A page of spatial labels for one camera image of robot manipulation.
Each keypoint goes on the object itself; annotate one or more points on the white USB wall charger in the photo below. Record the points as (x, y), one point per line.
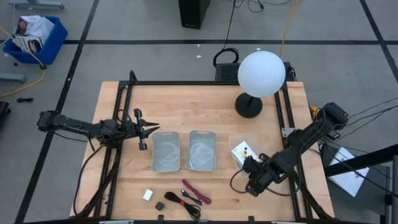
(148, 194)

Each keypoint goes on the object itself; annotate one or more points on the grey metal stand foot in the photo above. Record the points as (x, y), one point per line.
(37, 4)
(12, 77)

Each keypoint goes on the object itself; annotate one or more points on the blue plastic tote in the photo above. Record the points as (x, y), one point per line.
(51, 46)

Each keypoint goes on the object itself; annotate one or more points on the black frame bracket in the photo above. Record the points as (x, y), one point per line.
(160, 219)
(251, 220)

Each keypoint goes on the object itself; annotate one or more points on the small black square adapter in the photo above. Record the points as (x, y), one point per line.
(160, 206)

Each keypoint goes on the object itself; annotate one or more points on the silver metal bracket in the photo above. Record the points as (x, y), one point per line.
(286, 132)

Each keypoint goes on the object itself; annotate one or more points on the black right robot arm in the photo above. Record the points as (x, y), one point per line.
(298, 146)

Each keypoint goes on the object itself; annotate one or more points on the dark grey cart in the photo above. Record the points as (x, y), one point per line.
(373, 196)

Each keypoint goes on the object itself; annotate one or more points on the yellow clamp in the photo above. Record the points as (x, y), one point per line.
(314, 109)

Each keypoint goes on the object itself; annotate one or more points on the white printed instruction booklet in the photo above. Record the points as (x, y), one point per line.
(240, 152)

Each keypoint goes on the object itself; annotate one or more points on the white paper sheet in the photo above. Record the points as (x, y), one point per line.
(348, 180)

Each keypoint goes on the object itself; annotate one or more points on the black computer tower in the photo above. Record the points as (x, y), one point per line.
(193, 14)

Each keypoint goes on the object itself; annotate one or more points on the grey plastic bin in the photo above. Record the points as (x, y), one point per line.
(165, 152)
(201, 151)

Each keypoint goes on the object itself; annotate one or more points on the white printed cardboard box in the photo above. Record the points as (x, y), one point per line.
(29, 43)
(26, 25)

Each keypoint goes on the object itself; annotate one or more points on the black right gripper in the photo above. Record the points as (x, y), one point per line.
(259, 174)

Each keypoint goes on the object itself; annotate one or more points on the magenta twist tie bundle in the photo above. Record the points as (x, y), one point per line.
(196, 190)

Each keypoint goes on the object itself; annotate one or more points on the black aluminium table frame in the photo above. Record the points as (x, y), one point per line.
(199, 82)

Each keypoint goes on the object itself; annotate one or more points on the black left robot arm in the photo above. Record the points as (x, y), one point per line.
(71, 124)

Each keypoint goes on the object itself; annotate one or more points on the silver mount bar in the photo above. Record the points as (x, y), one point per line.
(284, 222)
(116, 222)

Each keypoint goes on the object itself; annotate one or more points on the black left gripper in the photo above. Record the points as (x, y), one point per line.
(140, 130)

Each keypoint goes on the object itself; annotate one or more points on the black metal bar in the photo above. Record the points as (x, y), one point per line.
(367, 160)

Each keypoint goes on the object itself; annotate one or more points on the black wheeled base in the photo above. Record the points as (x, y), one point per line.
(3, 107)

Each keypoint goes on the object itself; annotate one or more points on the white globe table lamp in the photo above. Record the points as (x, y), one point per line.
(261, 73)

